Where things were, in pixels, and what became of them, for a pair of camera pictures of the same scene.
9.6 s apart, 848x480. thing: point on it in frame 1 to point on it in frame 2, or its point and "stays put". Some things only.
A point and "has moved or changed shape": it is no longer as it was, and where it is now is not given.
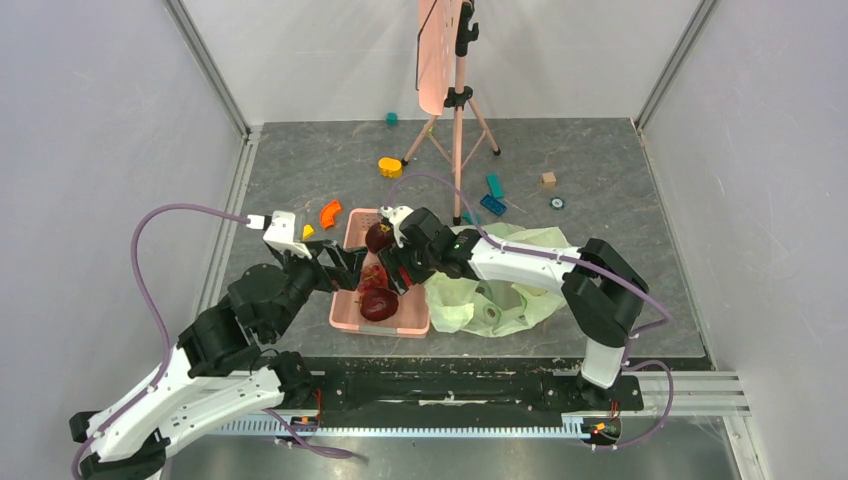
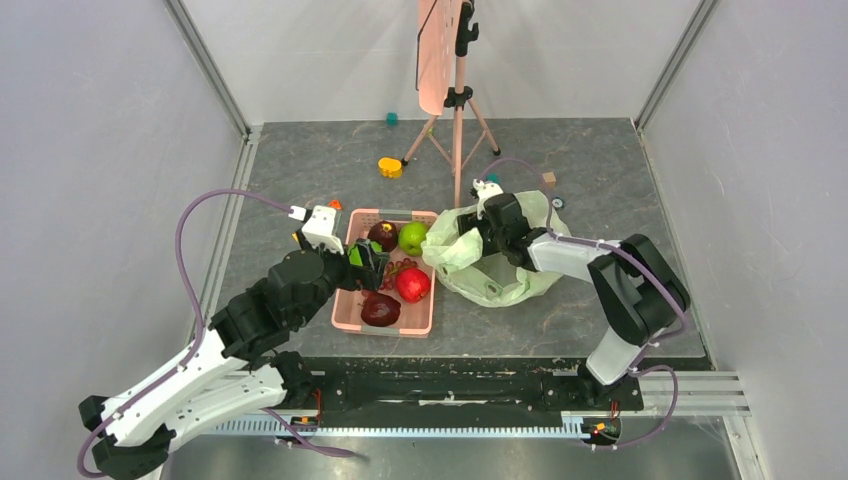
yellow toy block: x=390 y=167 stays put
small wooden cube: x=548 y=180 stays put
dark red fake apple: x=378 y=237 stays put
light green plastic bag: x=490 y=307 has moved or changed shape
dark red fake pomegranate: x=378 y=304 stays put
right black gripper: x=403 y=263 to x=469 y=223
